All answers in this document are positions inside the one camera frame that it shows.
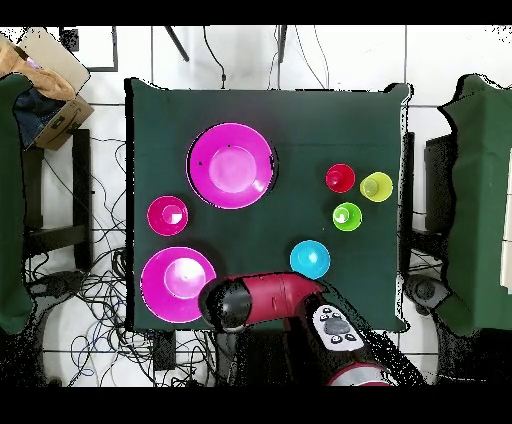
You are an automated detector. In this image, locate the black cable with plug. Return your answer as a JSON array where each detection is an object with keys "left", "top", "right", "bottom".
[{"left": 201, "top": 25, "right": 228, "bottom": 90}]

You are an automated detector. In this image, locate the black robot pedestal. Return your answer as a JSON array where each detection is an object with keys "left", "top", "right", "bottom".
[{"left": 215, "top": 330, "right": 293, "bottom": 387}]

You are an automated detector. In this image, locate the black floor box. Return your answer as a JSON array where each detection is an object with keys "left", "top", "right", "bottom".
[{"left": 152, "top": 330, "right": 178, "bottom": 372}]

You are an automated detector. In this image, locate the red cup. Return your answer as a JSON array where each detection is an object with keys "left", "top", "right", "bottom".
[{"left": 324, "top": 162, "right": 357, "bottom": 194}]

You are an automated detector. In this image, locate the black stool frame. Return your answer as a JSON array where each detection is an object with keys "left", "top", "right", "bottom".
[{"left": 21, "top": 128, "right": 94, "bottom": 273}]

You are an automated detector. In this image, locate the large pink bowl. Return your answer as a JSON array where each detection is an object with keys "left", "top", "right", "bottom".
[
  {"left": 185, "top": 122, "right": 277, "bottom": 210},
  {"left": 139, "top": 246, "right": 218, "bottom": 324}
]

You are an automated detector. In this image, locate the small blue bowl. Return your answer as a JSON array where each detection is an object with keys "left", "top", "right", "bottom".
[{"left": 289, "top": 239, "right": 332, "bottom": 281}]

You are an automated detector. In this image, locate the black rounded floor base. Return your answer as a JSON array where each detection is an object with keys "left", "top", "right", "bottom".
[{"left": 37, "top": 270, "right": 87, "bottom": 297}]

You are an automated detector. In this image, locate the dark green tablecloth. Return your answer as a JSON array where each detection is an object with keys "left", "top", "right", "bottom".
[{"left": 124, "top": 76, "right": 415, "bottom": 333}]

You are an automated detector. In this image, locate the black square frame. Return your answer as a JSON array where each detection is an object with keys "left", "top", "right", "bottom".
[{"left": 59, "top": 25, "right": 120, "bottom": 73}]

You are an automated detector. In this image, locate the black tripod leg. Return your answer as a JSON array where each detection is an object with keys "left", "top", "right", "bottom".
[
  {"left": 163, "top": 25, "right": 191, "bottom": 63},
  {"left": 276, "top": 25, "right": 289, "bottom": 64}
]

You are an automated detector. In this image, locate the cardboard box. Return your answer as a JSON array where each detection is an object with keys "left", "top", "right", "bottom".
[{"left": 0, "top": 26, "right": 96, "bottom": 152}]

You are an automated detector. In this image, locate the tangle of black cables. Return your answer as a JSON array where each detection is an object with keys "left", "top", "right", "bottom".
[{"left": 23, "top": 135, "right": 217, "bottom": 387}]

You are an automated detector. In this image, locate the yellow cup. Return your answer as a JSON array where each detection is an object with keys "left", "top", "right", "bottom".
[{"left": 358, "top": 171, "right": 394, "bottom": 204}]

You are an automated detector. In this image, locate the green cup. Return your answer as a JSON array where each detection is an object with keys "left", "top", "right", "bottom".
[{"left": 332, "top": 202, "right": 364, "bottom": 232}]

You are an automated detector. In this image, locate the crimson bowl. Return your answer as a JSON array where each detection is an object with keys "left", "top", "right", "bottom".
[{"left": 146, "top": 195, "right": 190, "bottom": 237}]

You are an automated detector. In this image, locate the green side table cloth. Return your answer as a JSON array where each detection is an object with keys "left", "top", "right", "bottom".
[
  {"left": 437, "top": 73, "right": 512, "bottom": 337},
  {"left": 0, "top": 73, "right": 35, "bottom": 335}
]

